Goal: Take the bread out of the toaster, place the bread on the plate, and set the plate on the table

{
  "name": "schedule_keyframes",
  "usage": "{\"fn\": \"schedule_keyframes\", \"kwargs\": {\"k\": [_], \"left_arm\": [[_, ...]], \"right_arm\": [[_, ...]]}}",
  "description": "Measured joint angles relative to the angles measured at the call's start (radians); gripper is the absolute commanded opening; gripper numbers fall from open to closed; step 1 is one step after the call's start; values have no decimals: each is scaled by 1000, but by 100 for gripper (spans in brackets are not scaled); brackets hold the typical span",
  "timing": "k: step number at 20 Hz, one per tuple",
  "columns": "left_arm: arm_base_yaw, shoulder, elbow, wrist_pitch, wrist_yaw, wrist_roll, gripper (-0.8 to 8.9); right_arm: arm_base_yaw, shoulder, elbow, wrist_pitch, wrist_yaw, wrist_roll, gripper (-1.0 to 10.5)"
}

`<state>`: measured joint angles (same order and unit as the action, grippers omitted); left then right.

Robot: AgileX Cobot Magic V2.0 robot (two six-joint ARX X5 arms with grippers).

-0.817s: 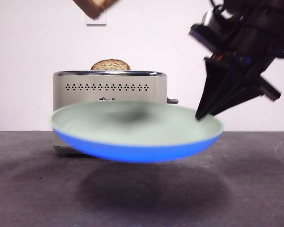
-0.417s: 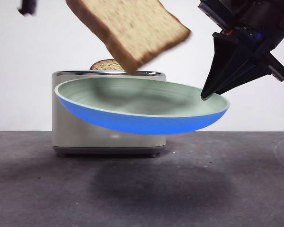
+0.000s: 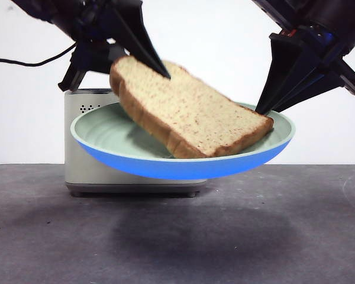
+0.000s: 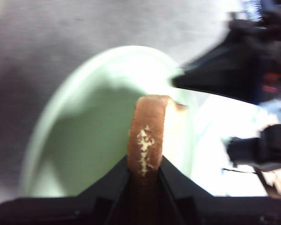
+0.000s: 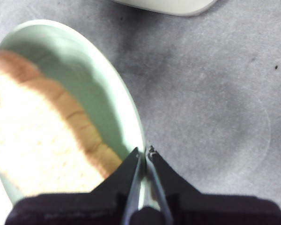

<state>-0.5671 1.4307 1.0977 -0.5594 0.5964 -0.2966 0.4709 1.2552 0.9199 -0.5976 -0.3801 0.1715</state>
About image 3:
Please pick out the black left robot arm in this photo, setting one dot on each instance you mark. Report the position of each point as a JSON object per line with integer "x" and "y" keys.
{"x": 47, "y": 14}

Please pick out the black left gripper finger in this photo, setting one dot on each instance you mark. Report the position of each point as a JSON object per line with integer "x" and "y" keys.
{"x": 133, "y": 32}
{"x": 100, "y": 56}

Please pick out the pale green shallow plate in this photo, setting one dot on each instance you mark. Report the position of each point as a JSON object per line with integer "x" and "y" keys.
{"x": 177, "y": 168}

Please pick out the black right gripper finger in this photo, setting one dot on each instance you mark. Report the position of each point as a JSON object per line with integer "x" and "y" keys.
{"x": 307, "y": 71}
{"x": 279, "y": 59}

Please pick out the large square bread slice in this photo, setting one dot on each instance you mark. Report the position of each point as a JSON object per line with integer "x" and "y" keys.
{"x": 189, "y": 118}

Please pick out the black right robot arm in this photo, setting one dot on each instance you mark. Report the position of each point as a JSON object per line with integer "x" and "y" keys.
{"x": 337, "y": 17}

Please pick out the cream two-slot toaster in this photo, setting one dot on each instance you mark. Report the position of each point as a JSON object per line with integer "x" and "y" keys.
{"x": 83, "y": 174}

